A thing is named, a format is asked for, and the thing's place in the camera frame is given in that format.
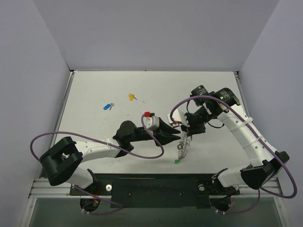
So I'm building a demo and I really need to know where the large metal keyring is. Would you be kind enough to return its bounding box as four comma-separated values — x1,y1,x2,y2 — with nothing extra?
178,132,192,160

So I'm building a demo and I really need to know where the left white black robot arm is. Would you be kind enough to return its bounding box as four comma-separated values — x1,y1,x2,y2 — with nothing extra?
40,116,180,195

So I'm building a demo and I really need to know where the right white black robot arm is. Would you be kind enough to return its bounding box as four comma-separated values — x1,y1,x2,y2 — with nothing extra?
185,85,289,193

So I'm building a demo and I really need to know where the yellow tag key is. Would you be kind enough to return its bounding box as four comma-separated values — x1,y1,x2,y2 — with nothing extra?
129,94,137,101

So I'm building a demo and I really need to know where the blue tag key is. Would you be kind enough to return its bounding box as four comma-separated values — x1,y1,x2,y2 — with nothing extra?
103,103,115,110

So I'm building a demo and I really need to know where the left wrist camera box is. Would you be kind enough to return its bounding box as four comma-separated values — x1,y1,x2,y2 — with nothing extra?
143,112,160,131

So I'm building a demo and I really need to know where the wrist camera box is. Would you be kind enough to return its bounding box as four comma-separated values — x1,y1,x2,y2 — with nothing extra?
143,112,160,131
167,109,189,128

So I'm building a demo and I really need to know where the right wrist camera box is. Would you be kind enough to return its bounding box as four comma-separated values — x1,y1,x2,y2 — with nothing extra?
167,109,189,128

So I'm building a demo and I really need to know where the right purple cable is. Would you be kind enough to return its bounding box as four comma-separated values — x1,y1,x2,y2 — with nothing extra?
170,96,298,215

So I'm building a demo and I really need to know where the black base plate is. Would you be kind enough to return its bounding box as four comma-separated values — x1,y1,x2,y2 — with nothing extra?
68,173,247,209

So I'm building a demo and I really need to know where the aluminium frame rail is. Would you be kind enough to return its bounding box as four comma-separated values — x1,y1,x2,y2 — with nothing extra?
28,178,112,199

